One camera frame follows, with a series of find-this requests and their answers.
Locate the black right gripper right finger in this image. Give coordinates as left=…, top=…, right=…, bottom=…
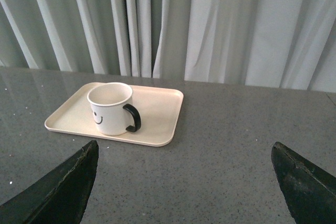
left=271, top=142, right=335, bottom=223

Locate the white smiley mug black handle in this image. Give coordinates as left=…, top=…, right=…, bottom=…
left=87, top=82, right=142, bottom=136

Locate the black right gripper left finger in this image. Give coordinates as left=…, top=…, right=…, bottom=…
left=1, top=141, right=99, bottom=223

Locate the grey pleated curtain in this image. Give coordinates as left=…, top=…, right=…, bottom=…
left=1, top=0, right=335, bottom=92

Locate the beige rectangular plastic tray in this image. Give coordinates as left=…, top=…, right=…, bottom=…
left=45, top=82, right=184, bottom=147

